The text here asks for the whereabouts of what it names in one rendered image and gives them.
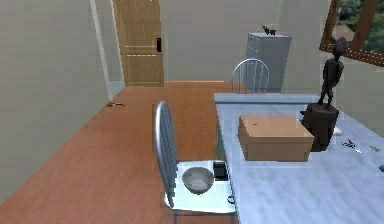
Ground grey metal bowl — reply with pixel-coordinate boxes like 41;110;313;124
181;166;215;195

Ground dark brown figure statue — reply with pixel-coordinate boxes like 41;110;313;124
301;36;348;153

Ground pale blue table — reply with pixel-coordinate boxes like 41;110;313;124
213;92;384;224

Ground grey metal cabinet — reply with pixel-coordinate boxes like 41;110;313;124
245;32;293;94

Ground small red potted plant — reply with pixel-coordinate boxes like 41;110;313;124
261;24;277;36

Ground small black box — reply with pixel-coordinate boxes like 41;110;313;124
212;160;229;182

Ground small dark key bunch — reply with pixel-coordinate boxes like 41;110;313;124
340;138;363;154

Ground brown cardboard box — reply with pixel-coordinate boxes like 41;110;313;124
237;114;315;163

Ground wooden room door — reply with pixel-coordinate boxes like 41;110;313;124
111;0;165;88

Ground grey metal chair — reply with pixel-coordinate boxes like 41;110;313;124
230;58;270;95
153;100;238;224

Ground wooden framed window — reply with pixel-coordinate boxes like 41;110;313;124
319;0;384;68

